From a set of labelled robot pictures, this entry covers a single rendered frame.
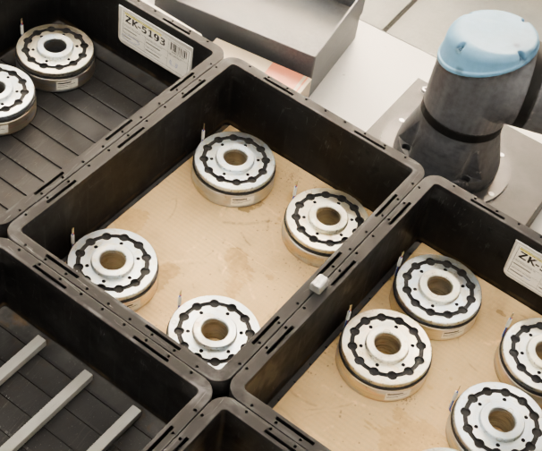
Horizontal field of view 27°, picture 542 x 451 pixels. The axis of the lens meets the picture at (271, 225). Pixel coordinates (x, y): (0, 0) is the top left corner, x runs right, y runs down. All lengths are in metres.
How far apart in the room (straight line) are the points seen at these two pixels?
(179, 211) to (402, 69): 0.58
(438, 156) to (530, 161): 0.19
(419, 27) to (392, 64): 1.25
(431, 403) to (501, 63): 0.45
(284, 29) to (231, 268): 0.56
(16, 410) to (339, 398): 0.34
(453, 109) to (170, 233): 0.41
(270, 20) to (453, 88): 0.41
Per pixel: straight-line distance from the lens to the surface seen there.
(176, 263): 1.32
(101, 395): 1.21
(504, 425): 1.25
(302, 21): 1.78
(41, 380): 1.22
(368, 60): 1.82
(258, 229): 1.36
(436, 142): 1.53
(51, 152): 1.44
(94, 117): 1.48
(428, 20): 3.10
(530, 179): 1.64
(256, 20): 1.77
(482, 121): 1.50
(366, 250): 1.23
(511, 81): 1.47
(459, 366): 1.29
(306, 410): 1.22
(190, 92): 1.39
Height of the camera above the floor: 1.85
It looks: 49 degrees down
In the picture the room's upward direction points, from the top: 10 degrees clockwise
